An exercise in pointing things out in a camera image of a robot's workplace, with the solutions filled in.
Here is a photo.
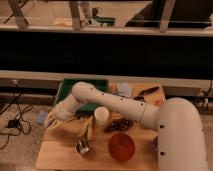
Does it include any black handled knife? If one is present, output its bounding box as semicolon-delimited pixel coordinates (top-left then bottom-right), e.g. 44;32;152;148
133;86;160;101

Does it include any metal measuring cup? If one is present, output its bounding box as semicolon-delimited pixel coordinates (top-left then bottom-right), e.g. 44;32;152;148
76;133;90;155

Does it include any white paper cup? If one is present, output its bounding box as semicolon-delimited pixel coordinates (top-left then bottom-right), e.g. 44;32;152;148
94;107;109;125

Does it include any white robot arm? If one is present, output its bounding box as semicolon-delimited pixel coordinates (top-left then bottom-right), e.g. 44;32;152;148
45;82;209;171

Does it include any red plastic bowl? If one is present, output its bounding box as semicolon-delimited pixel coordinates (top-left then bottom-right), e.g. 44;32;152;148
108;133;135;162

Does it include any bunch of dark grapes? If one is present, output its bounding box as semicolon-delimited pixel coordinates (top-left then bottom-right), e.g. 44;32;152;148
103;118;134;133

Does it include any blue cloth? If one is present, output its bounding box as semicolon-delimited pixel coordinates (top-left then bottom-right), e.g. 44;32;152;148
116;83;133;98

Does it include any wooden table board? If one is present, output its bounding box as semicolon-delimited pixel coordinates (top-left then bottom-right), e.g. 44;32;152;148
35;82;167;171

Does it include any black power adapter cable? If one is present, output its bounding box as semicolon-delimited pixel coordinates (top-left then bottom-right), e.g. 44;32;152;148
0;79;34;151

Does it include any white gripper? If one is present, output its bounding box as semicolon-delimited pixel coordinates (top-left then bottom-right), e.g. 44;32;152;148
45;94;82;129

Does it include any green plastic tray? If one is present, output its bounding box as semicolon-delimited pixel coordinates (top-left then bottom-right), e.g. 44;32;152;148
54;78;109;116

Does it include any light blue sponge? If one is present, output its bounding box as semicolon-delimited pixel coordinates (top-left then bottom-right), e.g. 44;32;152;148
36;111;48;125

